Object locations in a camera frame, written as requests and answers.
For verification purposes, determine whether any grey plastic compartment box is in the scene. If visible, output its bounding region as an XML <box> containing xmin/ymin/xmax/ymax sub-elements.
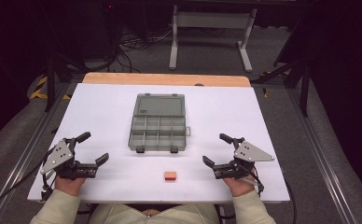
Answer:
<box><xmin>127</xmin><ymin>92</ymin><xmax>191</xmax><ymax>154</ymax></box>

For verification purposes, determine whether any yellow black floor tape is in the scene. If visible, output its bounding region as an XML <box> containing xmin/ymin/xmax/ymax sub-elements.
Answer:
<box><xmin>29</xmin><ymin>76</ymin><xmax>73</xmax><ymax>101</ymax></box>
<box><xmin>259</xmin><ymin>70</ymin><xmax>293</xmax><ymax>99</ymax></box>

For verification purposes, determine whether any hand-held gripper cable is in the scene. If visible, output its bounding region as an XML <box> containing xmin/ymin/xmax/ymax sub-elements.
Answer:
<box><xmin>0</xmin><ymin>146</ymin><xmax>57</xmax><ymax>216</ymax></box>
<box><xmin>247</xmin><ymin>163</ymin><xmax>298</xmax><ymax>224</ymax></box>

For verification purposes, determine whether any white metal stand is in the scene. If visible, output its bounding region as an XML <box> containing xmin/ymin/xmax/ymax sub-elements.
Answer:
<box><xmin>168</xmin><ymin>4</ymin><xmax>258</xmax><ymax>74</ymax></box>

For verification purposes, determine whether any dark equipment with red light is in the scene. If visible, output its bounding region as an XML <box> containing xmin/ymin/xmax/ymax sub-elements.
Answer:
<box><xmin>84</xmin><ymin>0</ymin><xmax>122</xmax><ymax>62</ymax></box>

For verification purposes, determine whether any aluminium rail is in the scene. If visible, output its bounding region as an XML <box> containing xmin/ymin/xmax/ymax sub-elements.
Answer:
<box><xmin>0</xmin><ymin>81</ymin><xmax>78</xmax><ymax>224</ymax></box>
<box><xmin>285</xmin><ymin>87</ymin><xmax>362</xmax><ymax>224</ymax></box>

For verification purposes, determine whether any person's torso cream clothing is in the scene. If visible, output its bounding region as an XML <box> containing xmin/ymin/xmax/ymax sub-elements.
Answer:
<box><xmin>88</xmin><ymin>203</ymin><xmax>221</xmax><ymax>224</ymax></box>

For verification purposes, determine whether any person's right hand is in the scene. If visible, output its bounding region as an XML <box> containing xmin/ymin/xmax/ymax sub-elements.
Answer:
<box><xmin>224</xmin><ymin>176</ymin><xmax>258</xmax><ymax>198</ymax></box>

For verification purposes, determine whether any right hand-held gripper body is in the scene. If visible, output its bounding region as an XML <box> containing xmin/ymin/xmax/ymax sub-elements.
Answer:
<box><xmin>212</xmin><ymin>136</ymin><xmax>275</xmax><ymax>181</ymax></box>

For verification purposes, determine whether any person's left hand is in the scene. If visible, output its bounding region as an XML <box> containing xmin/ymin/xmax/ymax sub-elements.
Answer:
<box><xmin>54</xmin><ymin>176</ymin><xmax>87</xmax><ymax>197</ymax></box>

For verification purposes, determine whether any wooden table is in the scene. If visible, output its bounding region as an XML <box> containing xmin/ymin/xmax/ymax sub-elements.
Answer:
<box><xmin>82</xmin><ymin>72</ymin><xmax>252</xmax><ymax>88</ymax></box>

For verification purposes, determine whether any black cable bundle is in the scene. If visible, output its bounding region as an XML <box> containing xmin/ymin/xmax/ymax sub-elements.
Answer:
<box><xmin>115</xmin><ymin>27</ymin><xmax>174</xmax><ymax>73</ymax></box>

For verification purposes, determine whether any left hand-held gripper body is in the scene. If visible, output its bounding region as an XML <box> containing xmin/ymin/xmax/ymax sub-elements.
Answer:
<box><xmin>40</xmin><ymin>137</ymin><xmax>99</xmax><ymax>180</ymax></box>

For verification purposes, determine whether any left hand-held gripper cable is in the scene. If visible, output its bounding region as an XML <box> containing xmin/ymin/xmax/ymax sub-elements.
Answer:
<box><xmin>0</xmin><ymin>146</ymin><xmax>57</xmax><ymax>216</ymax></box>

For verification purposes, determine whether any black metal stand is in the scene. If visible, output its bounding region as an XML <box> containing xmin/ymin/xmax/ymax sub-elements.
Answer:
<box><xmin>43</xmin><ymin>55</ymin><xmax>85</xmax><ymax>113</ymax></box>
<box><xmin>253</xmin><ymin>57</ymin><xmax>313</xmax><ymax>119</ymax></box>

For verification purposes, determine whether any right hand-held gripper cable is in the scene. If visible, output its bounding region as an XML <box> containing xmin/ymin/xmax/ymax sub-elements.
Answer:
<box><xmin>247</xmin><ymin>163</ymin><xmax>298</xmax><ymax>224</ymax></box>

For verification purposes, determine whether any white board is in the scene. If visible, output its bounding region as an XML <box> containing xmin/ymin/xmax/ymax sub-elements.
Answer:
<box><xmin>27</xmin><ymin>82</ymin><xmax>291</xmax><ymax>203</ymax></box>

